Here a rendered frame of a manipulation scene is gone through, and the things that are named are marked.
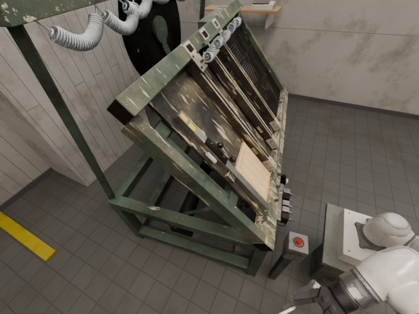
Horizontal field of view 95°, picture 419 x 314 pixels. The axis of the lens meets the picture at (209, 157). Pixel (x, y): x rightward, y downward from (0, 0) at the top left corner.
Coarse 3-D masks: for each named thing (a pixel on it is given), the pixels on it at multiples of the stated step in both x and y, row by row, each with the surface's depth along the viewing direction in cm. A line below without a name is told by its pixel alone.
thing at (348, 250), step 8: (344, 216) 141; (352, 216) 141; (360, 216) 140; (368, 216) 140; (344, 224) 137; (352, 224) 137; (344, 232) 134; (352, 232) 133; (344, 240) 130; (352, 240) 130; (344, 248) 127; (352, 248) 127; (360, 248) 126; (344, 256) 126; (352, 256) 123; (360, 256) 123; (352, 264) 129
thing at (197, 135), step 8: (176, 120) 107; (184, 120) 106; (184, 128) 110; (192, 136) 112; (200, 136) 112; (200, 144) 115; (224, 168) 124; (232, 168) 125; (240, 176) 129; (240, 184) 131; (248, 184) 134; (248, 192) 135; (256, 192) 138; (256, 200) 139; (264, 200) 143; (264, 208) 143
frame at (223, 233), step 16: (144, 160) 201; (128, 176) 187; (128, 192) 181; (160, 192) 245; (128, 208) 163; (144, 208) 162; (160, 208) 161; (192, 208) 169; (240, 208) 153; (128, 224) 199; (144, 224) 220; (176, 224) 154; (192, 224) 150; (208, 224) 150; (160, 240) 206; (176, 240) 202; (224, 240) 147; (240, 240) 140; (208, 256) 191; (224, 256) 189; (240, 256) 189; (256, 256) 149; (256, 272) 180
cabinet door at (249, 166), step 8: (240, 152) 144; (248, 152) 151; (240, 160) 139; (248, 160) 148; (256, 160) 156; (240, 168) 136; (248, 168) 144; (256, 168) 153; (264, 168) 162; (248, 176) 141; (256, 176) 150; (264, 176) 159; (256, 184) 146; (264, 184) 155; (264, 192) 151
